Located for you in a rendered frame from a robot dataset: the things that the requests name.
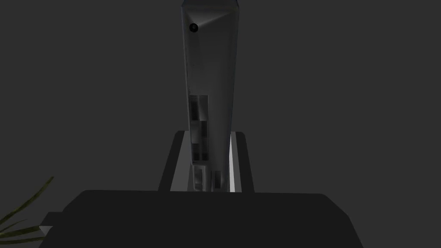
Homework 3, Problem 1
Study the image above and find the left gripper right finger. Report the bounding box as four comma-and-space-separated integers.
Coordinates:
229, 131, 255, 193

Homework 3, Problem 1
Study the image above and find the grey slim box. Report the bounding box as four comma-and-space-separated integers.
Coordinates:
180, 0, 240, 192

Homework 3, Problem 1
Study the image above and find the green leafy plant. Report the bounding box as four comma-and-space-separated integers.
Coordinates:
0, 176, 55, 245

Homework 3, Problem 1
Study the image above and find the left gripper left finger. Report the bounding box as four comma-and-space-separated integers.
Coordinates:
158, 130, 192, 192

